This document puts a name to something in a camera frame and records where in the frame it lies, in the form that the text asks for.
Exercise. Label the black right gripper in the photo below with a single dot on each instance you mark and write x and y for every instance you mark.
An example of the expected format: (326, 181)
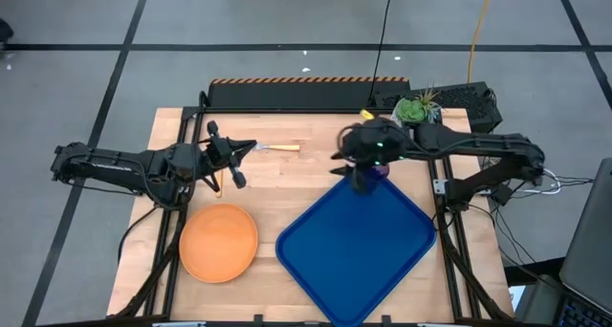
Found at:
(375, 143)

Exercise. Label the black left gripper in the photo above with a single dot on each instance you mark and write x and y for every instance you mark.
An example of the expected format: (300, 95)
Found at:
(220, 150)

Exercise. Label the purple faceted plastic cup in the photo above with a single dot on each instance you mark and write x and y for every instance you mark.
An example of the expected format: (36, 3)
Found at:
(381, 172)

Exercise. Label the orange round plate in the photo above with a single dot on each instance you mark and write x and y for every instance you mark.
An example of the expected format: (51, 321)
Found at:
(217, 243)

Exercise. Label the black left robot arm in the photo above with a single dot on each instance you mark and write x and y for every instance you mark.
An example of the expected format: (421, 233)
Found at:
(119, 162)

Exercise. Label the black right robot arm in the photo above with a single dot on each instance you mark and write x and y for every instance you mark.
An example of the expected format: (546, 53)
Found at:
(478, 143)

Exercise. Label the blue plastic tray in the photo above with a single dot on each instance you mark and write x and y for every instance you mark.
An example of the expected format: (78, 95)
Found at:
(356, 250)

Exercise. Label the small yellow tag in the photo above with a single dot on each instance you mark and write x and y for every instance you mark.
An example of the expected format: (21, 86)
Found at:
(366, 114)

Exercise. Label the black box with hazard stripe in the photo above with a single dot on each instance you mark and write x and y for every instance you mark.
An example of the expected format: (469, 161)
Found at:
(306, 95)

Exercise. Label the succulent in patterned white pot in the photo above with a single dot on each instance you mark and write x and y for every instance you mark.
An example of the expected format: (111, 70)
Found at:
(411, 111)

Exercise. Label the black mesh computer case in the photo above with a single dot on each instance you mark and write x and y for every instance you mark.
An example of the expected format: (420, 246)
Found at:
(459, 100)

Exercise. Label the grey laptop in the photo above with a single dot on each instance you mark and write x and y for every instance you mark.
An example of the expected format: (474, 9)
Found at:
(588, 231)

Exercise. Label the dark rounded object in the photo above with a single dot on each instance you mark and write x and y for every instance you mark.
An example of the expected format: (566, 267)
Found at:
(5, 30)

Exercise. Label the black aluminium table frame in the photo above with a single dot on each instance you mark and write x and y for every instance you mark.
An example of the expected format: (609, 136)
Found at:
(287, 110)

